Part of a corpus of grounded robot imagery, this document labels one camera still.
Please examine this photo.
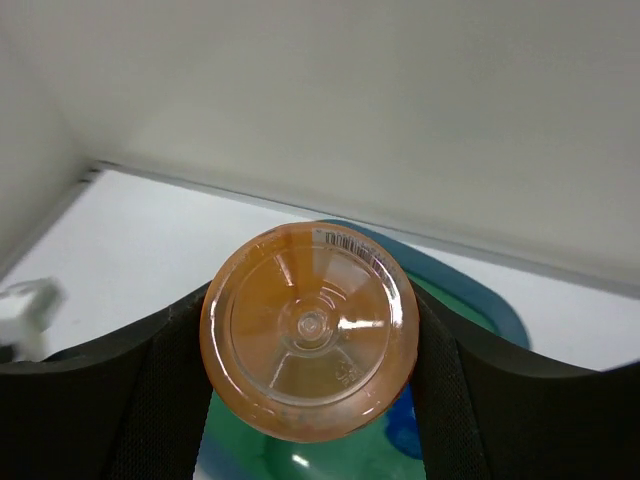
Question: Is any orange juice bottle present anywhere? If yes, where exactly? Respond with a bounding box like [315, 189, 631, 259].
[200, 222, 419, 443]

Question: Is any green plastic bin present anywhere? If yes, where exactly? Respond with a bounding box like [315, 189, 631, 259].
[198, 220, 529, 479]

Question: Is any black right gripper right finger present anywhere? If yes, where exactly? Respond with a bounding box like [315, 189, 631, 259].
[410, 286, 639, 479]

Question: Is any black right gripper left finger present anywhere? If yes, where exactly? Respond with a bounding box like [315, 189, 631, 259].
[1, 286, 212, 479]

